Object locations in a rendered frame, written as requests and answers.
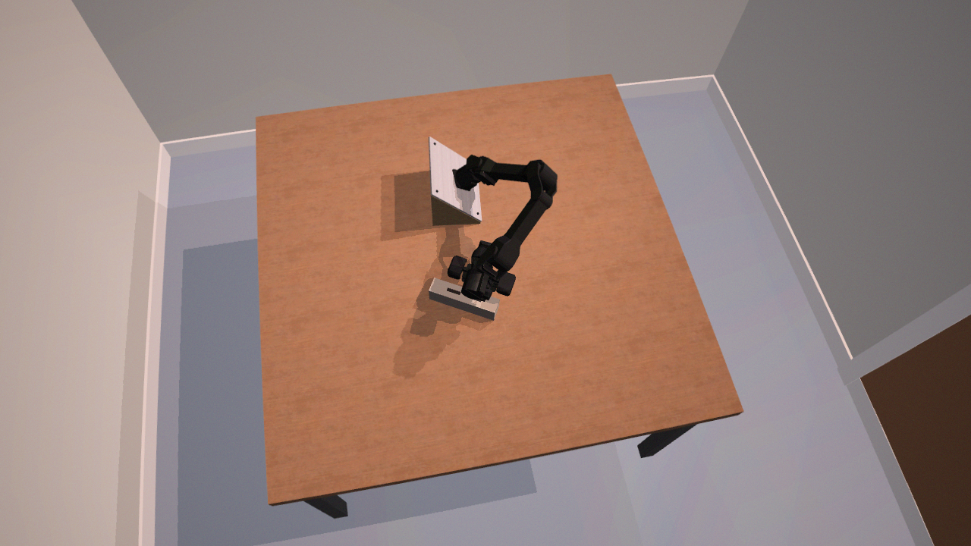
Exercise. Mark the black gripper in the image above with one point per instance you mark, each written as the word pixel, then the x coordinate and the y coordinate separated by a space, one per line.
pixel 503 285

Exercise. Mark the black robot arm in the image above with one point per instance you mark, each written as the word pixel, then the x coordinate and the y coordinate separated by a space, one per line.
pixel 505 250

